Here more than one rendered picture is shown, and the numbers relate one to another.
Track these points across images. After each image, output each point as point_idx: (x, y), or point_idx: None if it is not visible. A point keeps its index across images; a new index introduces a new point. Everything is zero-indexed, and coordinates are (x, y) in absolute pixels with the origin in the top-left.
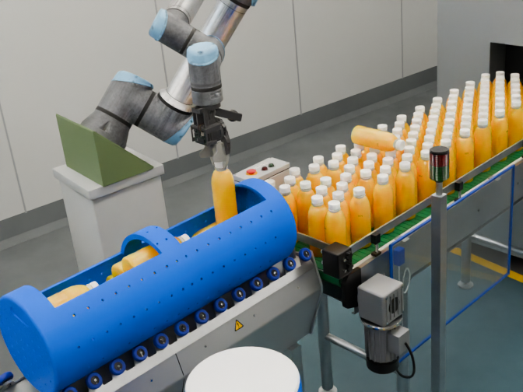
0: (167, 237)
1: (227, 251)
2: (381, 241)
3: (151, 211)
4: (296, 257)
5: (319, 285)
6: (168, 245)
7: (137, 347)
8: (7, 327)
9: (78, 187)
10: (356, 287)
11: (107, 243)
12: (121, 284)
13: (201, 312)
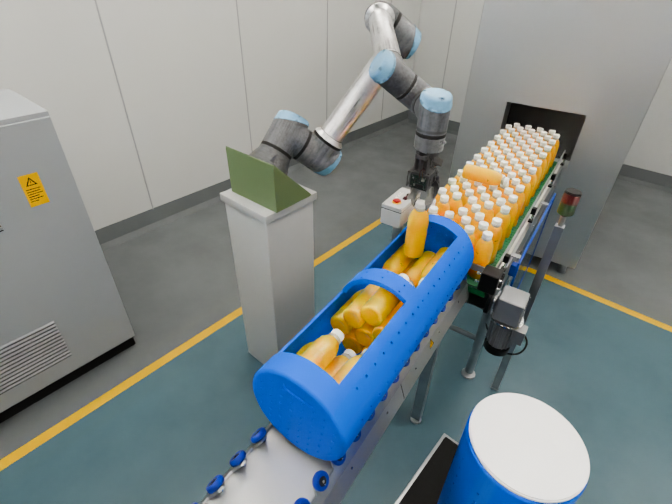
0: (404, 283)
1: (444, 289)
2: (498, 257)
3: (304, 229)
4: None
5: (466, 297)
6: (408, 292)
7: None
8: (268, 394)
9: (251, 212)
10: (493, 297)
11: (273, 257)
12: (386, 342)
13: None
